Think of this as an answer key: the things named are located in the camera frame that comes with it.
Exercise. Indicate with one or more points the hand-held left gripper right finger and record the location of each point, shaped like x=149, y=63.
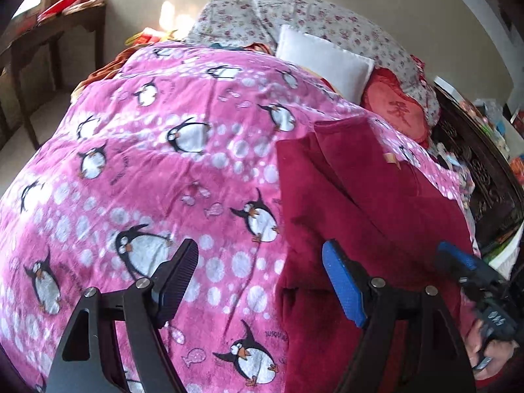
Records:
x=344, y=282

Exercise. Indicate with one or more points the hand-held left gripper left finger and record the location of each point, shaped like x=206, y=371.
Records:
x=180, y=270

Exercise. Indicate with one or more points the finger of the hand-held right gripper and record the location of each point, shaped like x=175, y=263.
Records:
x=456, y=256

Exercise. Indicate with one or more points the dark red fleece garment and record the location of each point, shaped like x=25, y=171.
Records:
x=352, y=196

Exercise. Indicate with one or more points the person's right hand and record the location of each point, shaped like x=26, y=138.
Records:
x=497, y=356

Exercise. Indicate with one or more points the carved dark wooden headboard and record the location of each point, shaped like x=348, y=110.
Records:
x=491, y=196

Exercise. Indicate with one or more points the pink penguin print blanket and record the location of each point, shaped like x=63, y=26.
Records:
x=163, y=172

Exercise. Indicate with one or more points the clutter of small packets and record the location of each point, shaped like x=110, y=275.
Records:
x=491, y=118

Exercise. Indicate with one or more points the red embroidered cushion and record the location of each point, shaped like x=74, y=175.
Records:
x=397, y=106

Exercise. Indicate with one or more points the orange cloth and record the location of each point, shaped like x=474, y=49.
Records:
x=104, y=71

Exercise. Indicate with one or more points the white pillow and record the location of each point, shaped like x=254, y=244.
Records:
x=319, y=59

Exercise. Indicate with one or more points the yellow red plastic bag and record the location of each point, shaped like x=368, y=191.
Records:
x=145, y=36

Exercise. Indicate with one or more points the floral print quilt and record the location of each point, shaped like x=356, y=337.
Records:
x=327, y=16

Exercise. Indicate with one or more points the dark wooden table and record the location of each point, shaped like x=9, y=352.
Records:
x=77, y=18

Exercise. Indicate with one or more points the red packet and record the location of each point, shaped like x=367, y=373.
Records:
x=61, y=4

